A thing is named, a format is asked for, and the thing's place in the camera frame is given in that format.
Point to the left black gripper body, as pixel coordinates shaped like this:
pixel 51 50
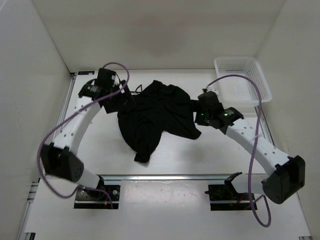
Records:
pixel 110 90

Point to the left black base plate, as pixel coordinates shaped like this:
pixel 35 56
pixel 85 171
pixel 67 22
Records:
pixel 97 200

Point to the black shorts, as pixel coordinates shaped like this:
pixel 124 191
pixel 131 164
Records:
pixel 158 108

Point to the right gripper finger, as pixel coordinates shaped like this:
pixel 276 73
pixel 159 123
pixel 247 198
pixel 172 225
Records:
pixel 200 120
pixel 195 106

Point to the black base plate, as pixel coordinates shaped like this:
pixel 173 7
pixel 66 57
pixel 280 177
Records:
pixel 97 200
pixel 223 197

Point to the aluminium left rail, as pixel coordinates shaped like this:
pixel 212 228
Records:
pixel 38 172

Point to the aluminium right rail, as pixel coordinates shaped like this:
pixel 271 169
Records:
pixel 264 125

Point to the white plastic basket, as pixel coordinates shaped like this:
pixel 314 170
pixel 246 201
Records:
pixel 236 91

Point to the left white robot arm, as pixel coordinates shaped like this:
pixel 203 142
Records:
pixel 59 157

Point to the aluminium rail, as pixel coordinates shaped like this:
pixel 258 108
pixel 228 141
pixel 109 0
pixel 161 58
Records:
pixel 38 172
pixel 165 177
pixel 264 125

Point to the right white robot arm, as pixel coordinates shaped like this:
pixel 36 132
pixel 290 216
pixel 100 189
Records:
pixel 284 174

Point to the black label sticker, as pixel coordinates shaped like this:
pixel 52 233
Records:
pixel 86 73

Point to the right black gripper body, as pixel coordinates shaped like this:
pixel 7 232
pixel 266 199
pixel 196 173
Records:
pixel 206 114

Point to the aluminium front rail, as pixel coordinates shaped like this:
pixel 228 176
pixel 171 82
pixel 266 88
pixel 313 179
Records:
pixel 165 177

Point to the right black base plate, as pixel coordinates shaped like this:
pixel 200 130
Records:
pixel 223 197

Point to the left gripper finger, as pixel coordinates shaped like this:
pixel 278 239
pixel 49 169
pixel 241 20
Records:
pixel 125 99
pixel 111 106

